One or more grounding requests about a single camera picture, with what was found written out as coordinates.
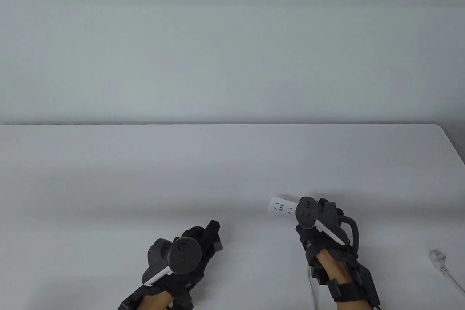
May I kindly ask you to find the person's left hand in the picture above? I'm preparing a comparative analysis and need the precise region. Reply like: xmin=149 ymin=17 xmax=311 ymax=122
xmin=157 ymin=220 xmax=221 ymax=293

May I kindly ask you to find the person's right hand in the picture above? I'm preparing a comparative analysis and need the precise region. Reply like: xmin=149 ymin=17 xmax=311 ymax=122
xmin=296 ymin=197 xmax=359 ymax=264

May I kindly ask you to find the person's left forearm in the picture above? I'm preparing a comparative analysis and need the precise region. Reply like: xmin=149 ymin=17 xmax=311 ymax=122
xmin=143 ymin=288 xmax=175 ymax=310

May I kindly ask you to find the person's right forearm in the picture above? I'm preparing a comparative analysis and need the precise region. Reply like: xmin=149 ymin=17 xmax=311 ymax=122
xmin=315 ymin=250 xmax=350 ymax=287

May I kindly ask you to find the black right glove controller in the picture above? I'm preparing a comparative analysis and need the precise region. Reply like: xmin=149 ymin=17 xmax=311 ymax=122
xmin=296 ymin=197 xmax=351 ymax=246

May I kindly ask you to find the black glove controller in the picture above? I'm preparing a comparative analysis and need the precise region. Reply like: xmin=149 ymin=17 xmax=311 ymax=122
xmin=296 ymin=197 xmax=351 ymax=246
xmin=142 ymin=237 xmax=202 ymax=286

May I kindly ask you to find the black left glove controller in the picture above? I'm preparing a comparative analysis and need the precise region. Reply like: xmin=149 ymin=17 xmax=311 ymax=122
xmin=142 ymin=237 xmax=202 ymax=286

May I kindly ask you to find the white power strip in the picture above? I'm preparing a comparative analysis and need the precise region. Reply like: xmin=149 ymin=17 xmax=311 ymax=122
xmin=268 ymin=197 xmax=300 ymax=217

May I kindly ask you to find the white power plug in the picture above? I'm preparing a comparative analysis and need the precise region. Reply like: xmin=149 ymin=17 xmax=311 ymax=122
xmin=429 ymin=250 xmax=449 ymax=271

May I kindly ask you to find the black glove cable loop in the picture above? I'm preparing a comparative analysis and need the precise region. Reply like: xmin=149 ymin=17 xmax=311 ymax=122
xmin=341 ymin=216 xmax=360 ymax=254

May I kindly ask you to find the black left wrist strap mount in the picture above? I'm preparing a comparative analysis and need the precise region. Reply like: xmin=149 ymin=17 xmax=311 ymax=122
xmin=117 ymin=280 xmax=194 ymax=310

